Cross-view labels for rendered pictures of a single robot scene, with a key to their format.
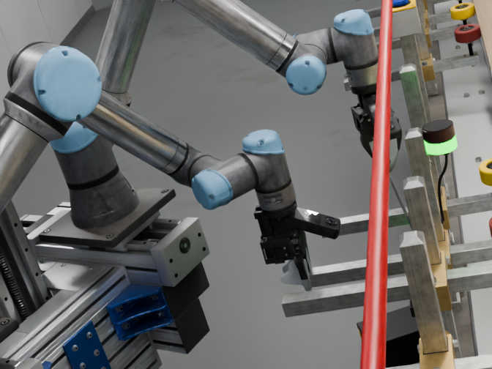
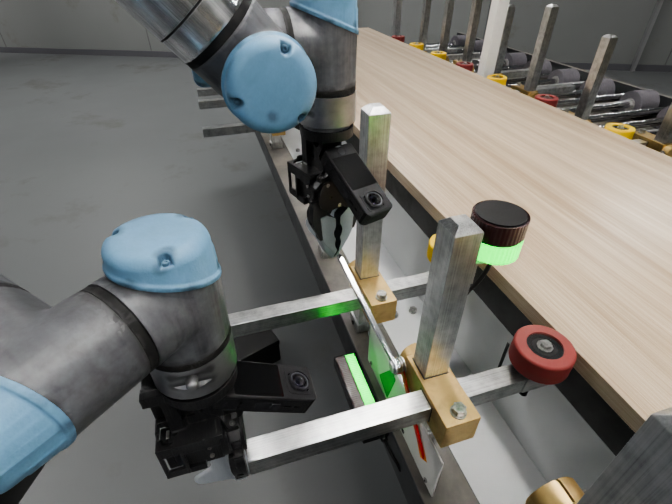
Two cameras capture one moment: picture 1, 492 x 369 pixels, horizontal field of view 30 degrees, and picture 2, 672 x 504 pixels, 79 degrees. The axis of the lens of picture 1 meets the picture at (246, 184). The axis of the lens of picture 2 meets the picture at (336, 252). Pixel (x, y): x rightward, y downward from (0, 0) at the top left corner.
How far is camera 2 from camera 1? 1.47 m
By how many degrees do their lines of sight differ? 31
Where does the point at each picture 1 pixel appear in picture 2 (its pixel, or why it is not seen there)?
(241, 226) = (99, 240)
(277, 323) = not seen: hidden behind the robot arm
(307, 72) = (283, 75)
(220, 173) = (21, 382)
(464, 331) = (458, 483)
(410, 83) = (379, 132)
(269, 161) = (187, 306)
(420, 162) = (462, 274)
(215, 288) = not seen: hidden behind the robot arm
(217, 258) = (78, 269)
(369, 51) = (351, 66)
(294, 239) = (232, 431)
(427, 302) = not seen: outside the picture
